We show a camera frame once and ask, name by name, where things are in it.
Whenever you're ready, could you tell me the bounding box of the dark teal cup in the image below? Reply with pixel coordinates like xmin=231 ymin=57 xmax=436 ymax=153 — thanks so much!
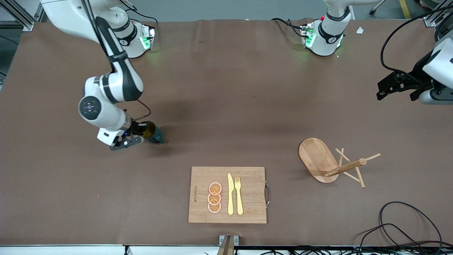
xmin=143 ymin=121 xmax=165 ymax=144

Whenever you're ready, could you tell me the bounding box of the brown table mat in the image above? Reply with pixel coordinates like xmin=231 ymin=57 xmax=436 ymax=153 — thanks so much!
xmin=0 ymin=18 xmax=453 ymax=247

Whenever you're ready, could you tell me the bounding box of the wooden mug tree stand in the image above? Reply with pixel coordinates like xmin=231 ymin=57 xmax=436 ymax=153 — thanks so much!
xmin=298 ymin=137 xmax=381 ymax=188

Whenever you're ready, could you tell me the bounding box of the yellow plastic knife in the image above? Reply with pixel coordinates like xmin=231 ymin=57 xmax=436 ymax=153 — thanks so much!
xmin=227 ymin=173 xmax=235 ymax=215

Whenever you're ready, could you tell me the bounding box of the yellow plastic fork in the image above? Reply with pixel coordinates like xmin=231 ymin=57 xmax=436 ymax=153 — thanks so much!
xmin=235 ymin=176 xmax=244 ymax=216

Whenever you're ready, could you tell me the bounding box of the bamboo cutting board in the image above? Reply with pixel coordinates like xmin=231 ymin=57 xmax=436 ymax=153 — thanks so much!
xmin=188 ymin=166 xmax=271 ymax=224

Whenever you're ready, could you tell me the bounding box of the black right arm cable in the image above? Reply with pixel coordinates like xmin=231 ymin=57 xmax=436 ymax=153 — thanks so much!
xmin=81 ymin=0 xmax=153 ymax=123

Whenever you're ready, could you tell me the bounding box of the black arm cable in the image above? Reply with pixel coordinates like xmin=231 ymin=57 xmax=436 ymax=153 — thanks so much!
xmin=81 ymin=0 xmax=153 ymax=123
xmin=380 ymin=14 xmax=436 ymax=77

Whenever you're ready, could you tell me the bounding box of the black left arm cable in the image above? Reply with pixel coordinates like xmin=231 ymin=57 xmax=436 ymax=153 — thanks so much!
xmin=380 ymin=14 xmax=436 ymax=77

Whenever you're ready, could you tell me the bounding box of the aluminium frame profile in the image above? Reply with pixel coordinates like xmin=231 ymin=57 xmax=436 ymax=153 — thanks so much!
xmin=424 ymin=7 xmax=453 ymax=27
xmin=0 ymin=0 xmax=42 ymax=32

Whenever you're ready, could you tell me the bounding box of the black cable loop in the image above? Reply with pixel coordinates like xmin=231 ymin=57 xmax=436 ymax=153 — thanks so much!
xmin=379 ymin=201 xmax=443 ymax=248
xmin=357 ymin=223 xmax=425 ymax=248

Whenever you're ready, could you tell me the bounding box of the white table edge rail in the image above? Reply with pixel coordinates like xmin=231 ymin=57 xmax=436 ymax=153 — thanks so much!
xmin=0 ymin=244 xmax=453 ymax=255

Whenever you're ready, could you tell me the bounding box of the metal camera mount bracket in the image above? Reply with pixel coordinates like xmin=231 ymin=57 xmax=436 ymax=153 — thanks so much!
xmin=217 ymin=235 xmax=239 ymax=255

